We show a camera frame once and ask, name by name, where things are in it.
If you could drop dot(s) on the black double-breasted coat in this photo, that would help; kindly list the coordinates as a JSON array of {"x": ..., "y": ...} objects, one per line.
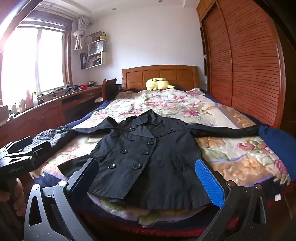
[{"x": 148, "y": 148}]

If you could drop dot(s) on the wooden chair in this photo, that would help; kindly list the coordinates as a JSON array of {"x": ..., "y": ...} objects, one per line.
[{"x": 111, "y": 89}]

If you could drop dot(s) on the person's left hand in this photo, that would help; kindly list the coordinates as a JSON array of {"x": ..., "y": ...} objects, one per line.
[{"x": 19, "y": 197}]

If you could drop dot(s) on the white paper bag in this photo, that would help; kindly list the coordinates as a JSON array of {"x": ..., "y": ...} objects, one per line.
[{"x": 98, "y": 47}]

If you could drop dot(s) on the floral plush blanket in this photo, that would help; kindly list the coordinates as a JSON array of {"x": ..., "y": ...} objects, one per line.
[{"x": 185, "y": 104}]

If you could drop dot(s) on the yellow pot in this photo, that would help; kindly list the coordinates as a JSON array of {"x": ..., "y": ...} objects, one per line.
[{"x": 103, "y": 36}]

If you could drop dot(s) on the folded dark navy garment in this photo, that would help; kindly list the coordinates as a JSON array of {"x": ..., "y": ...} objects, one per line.
[{"x": 55, "y": 138}]

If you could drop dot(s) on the long wooden desk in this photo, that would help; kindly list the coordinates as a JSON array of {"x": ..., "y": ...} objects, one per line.
[{"x": 41, "y": 118}]

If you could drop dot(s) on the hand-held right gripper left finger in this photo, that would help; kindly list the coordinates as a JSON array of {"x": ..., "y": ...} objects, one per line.
[{"x": 90, "y": 171}]

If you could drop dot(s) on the wood-framed window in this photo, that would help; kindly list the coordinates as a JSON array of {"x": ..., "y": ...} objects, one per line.
[{"x": 46, "y": 58}]

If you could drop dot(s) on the tied white curtain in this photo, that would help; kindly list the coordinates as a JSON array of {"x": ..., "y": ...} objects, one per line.
[{"x": 79, "y": 34}]

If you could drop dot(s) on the cardboard box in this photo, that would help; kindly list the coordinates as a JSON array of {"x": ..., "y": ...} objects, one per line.
[{"x": 3, "y": 113}]

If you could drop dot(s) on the white bottle with green cap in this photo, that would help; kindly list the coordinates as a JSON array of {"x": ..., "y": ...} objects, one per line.
[{"x": 35, "y": 99}]

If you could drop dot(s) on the blue cloth bundle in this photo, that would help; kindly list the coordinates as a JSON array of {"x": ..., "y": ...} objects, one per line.
[{"x": 272, "y": 139}]

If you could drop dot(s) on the white wall shelf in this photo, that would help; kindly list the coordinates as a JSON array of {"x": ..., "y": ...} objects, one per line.
[{"x": 105, "y": 60}]

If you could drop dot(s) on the yellow plush toy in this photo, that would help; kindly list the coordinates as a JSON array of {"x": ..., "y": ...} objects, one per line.
[{"x": 157, "y": 84}]

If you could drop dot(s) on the metal pot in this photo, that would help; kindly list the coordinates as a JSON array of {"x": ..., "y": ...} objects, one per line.
[{"x": 91, "y": 83}]

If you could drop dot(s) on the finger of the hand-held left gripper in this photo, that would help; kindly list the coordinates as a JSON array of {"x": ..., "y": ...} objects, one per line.
[
  {"x": 40, "y": 153},
  {"x": 19, "y": 144}
]

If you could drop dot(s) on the black tripod device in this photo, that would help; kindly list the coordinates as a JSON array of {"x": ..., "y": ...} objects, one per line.
[{"x": 72, "y": 89}]

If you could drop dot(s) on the wooden bed headboard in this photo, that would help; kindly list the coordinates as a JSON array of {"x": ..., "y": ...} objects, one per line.
[{"x": 161, "y": 74}]

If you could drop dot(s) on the wooden louvred wardrobe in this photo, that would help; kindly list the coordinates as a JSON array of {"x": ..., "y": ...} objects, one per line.
[{"x": 242, "y": 58}]

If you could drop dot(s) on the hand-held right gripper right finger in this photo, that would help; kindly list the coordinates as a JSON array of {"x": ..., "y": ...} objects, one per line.
[{"x": 209, "y": 180}]

